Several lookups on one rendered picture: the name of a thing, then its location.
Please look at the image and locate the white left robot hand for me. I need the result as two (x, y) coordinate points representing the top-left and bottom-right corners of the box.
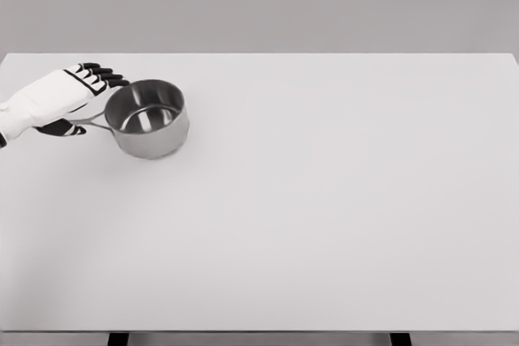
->
(15, 62), (131, 137)

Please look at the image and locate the stainless steel pot with handle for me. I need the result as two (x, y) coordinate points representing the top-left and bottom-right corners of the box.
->
(67, 79), (191, 160)

